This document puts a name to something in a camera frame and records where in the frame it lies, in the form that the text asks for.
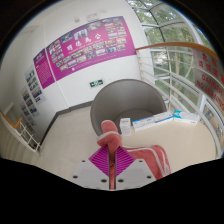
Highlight long white box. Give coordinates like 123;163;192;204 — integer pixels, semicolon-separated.
131;116;157;132
153;111;175;126

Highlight large magenta photo poster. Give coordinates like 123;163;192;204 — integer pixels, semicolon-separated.
46;15;137;82

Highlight white photo notice board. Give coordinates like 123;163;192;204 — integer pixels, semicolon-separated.
24;65;47;105

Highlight pink towel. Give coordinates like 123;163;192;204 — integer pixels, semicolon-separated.
96;120;172;191

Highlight grey round-backed chair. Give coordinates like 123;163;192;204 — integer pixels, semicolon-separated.
89;78;168;137

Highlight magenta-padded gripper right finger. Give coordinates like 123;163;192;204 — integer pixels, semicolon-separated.
114;146;155;190

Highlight white stair railing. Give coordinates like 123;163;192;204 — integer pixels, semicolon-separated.
0;109;43;155

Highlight small white box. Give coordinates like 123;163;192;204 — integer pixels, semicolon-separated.
119;117;132;137

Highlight white sign with red lettering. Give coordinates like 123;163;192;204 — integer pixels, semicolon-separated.
192;49;224;112

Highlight green exit sign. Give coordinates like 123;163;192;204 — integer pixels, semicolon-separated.
88;78;105;89

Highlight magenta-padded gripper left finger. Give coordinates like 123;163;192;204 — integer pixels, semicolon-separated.
71;145;110;191

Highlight narrow magenta text poster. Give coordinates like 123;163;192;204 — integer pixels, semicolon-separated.
32;48;56;90

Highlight white railing with orange handrail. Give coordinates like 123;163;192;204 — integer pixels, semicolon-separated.
134;41;224;158

